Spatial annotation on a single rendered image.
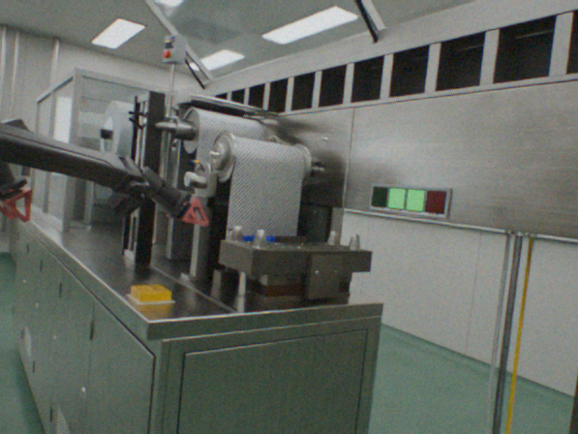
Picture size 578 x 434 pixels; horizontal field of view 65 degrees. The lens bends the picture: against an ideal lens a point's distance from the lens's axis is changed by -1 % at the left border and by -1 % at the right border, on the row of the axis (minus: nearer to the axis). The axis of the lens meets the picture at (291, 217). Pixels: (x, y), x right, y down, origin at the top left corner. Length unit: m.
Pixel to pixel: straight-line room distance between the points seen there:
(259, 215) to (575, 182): 0.77
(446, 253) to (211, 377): 3.12
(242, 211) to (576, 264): 2.63
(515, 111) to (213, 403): 0.89
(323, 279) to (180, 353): 0.42
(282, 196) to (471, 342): 2.80
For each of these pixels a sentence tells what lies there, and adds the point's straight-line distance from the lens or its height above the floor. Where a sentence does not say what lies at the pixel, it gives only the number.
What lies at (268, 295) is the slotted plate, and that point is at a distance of 1.13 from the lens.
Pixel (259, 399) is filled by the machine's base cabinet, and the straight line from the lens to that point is 1.13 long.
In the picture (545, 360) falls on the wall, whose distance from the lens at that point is 3.65.
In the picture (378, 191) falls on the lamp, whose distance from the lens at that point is 1.26.
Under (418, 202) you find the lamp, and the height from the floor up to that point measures 1.18.
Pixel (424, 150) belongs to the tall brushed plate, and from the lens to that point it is 1.19.
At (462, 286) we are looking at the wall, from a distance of 3.89.
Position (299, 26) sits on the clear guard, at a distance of 1.64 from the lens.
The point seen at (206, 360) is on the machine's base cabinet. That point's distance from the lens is 1.02.
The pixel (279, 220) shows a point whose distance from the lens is 1.34.
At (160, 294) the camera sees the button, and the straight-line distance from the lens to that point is 1.06.
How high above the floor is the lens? 1.17
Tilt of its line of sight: 3 degrees down
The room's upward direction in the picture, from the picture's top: 6 degrees clockwise
